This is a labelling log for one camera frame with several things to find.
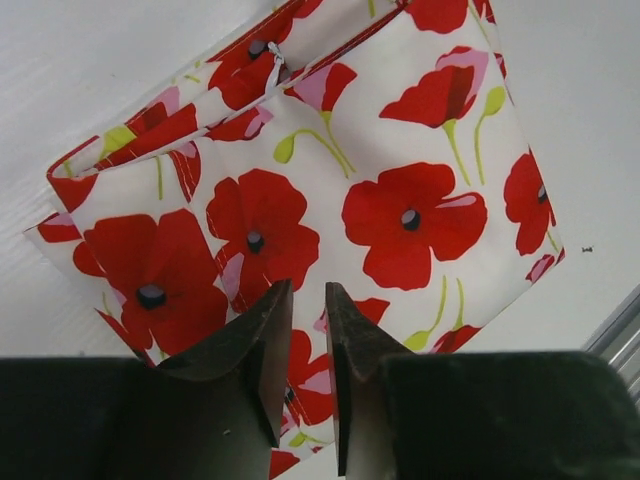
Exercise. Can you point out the white red floral skirt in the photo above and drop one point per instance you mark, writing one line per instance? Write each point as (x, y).
(370, 143)

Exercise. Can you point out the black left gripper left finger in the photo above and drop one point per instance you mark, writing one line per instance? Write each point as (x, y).
(211, 412)

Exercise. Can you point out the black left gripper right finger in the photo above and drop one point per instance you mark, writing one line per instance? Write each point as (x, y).
(508, 415)

